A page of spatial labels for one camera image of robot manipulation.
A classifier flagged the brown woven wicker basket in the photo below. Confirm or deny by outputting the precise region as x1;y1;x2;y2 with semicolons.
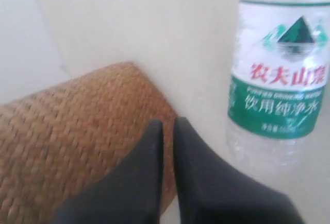
1;62;176;223

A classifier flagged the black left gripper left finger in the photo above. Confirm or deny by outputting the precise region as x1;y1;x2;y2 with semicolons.
53;120;163;224

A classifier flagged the clear plastic water bottle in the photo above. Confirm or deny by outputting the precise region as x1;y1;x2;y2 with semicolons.
227;0;329;173

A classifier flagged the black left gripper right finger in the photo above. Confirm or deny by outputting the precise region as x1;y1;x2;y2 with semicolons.
173;117;304;223

